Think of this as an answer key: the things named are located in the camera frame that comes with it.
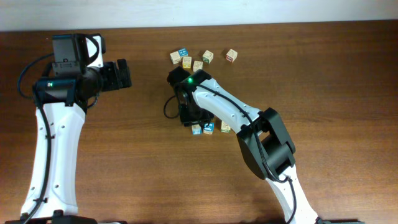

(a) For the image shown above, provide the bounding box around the blue baseball wood block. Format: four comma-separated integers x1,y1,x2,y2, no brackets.
192,124,202,135

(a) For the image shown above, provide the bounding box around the blue number 5 block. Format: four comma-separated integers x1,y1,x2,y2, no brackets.
203,123,215,134

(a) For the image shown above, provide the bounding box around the letter M wood block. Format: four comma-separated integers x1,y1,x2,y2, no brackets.
220,121,231,133

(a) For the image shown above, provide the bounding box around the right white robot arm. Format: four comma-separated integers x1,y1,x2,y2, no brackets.
167,67,321,223

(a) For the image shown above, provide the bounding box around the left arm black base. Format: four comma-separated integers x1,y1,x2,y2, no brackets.
4,210,99,224

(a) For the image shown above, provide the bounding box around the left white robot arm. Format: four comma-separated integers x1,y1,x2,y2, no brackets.
21,59,132,222

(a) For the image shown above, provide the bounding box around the wood block red E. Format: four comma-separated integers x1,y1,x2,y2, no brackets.
192,60,203,72

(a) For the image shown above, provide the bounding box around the yellow letter K block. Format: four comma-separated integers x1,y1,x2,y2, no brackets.
182,56,192,69

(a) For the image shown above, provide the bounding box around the wood block blue side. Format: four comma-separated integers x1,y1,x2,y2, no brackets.
170,51,182,65

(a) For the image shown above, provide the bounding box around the green letter N block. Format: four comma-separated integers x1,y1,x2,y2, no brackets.
202,50,214,63

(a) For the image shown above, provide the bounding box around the blue top wood block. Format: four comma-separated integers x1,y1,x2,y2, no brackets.
178,48,188,58

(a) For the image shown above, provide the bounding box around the far red wood block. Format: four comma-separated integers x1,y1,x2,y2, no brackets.
226,49,238,63

